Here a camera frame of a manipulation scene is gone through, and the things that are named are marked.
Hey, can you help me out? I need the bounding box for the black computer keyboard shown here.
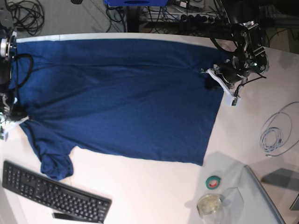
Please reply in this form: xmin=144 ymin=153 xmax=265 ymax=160
xmin=2 ymin=161 xmax=112 ymax=224

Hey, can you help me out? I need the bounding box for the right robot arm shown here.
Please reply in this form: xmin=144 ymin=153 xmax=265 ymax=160
xmin=0 ymin=0 xmax=34 ymax=122

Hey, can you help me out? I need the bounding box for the coiled black floor cable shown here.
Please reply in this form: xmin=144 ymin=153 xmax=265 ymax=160
xmin=4 ymin=0 xmax=45 ymax=36

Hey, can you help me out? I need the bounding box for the green and red tape roll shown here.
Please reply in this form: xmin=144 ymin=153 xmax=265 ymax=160
xmin=206 ymin=175 xmax=221 ymax=190

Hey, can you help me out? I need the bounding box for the coiled grey cable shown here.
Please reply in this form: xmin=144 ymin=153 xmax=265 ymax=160
xmin=259 ymin=101 xmax=299 ymax=158

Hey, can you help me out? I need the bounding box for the blue box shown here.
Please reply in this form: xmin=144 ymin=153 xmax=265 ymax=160
xmin=104 ymin=0 xmax=168 ymax=7

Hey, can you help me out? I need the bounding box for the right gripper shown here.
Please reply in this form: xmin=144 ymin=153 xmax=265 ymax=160
xmin=0 ymin=105 xmax=28 ymax=124

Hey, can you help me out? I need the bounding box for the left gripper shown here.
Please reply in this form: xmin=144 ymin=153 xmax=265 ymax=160
xmin=204 ymin=60 xmax=248 ymax=90

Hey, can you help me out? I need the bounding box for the black power strip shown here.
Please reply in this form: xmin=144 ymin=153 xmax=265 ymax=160
xmin=162 ymin=12 xmax=227 ymax=24

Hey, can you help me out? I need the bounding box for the dark blue t-shirt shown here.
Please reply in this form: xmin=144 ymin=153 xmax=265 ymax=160
xmin=13 ymin=39 xmax=228 ymax=181

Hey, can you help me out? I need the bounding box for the clear glass bottle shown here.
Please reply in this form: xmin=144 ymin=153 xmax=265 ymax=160
xmin=197 ymin=194 xmax=225 ymax=224

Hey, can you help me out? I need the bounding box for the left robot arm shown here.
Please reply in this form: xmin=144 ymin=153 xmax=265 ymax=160
xmin=208 ymin=0 xmax=269 ymax=89

